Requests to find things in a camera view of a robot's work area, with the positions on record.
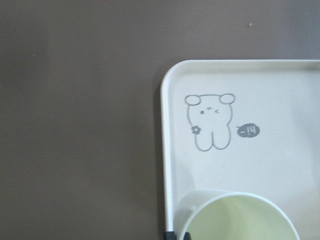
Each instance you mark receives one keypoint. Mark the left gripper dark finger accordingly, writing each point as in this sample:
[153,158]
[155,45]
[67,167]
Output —
[183,234]

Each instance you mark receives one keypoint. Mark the cream white plastic cup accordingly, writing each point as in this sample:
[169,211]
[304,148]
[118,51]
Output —
[216,214]

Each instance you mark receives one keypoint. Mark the cream rabbit tray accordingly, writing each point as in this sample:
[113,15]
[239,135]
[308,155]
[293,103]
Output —
[248,126]

